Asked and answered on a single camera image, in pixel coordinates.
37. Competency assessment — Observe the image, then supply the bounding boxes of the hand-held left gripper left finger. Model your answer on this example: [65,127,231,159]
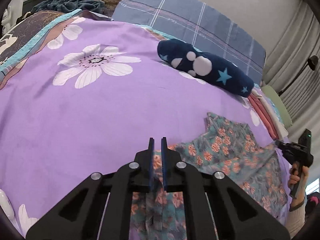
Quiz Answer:
[26,137,156,240]

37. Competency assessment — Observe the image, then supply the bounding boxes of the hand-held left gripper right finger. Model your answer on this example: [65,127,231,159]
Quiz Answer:
[161,137,291,240]

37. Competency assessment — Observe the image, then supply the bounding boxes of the teal floral long-sleeve garment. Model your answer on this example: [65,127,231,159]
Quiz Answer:
[130,112,288,240]

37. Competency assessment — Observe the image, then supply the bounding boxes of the person's right forearm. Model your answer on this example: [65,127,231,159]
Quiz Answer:
[285,197,307,239]

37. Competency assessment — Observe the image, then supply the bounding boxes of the stack of folded pink cream clothes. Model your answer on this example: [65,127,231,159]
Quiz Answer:
[251,89,288,138]

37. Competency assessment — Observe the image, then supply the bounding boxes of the person's right hand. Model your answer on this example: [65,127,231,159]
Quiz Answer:
[287,161,310,200]

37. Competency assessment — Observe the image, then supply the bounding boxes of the folded pink garment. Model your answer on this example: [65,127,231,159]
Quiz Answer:
[246,94,279,140]

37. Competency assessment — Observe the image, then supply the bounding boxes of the green pillow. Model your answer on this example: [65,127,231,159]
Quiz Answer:
[261,85,293,128]

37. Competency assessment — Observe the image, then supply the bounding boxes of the black floor lamp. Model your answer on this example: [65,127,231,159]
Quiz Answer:
[279,55,320,96]

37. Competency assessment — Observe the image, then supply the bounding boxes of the purple floral bedsheet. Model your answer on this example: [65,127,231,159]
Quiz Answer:
[0,16,290,240]

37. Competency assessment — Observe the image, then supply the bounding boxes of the white pleated curtain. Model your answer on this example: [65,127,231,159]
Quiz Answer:
[261,0,320,153]

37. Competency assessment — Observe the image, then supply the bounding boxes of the navy star plush pillow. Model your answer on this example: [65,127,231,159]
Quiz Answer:
[157,38,255,98]

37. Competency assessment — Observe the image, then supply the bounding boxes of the blue plaid pillow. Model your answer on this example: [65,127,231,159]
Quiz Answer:
[111,0,267,85]

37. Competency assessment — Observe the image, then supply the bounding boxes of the dark blue fuzzy blanket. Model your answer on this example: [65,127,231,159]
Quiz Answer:
[31,0,106,15]

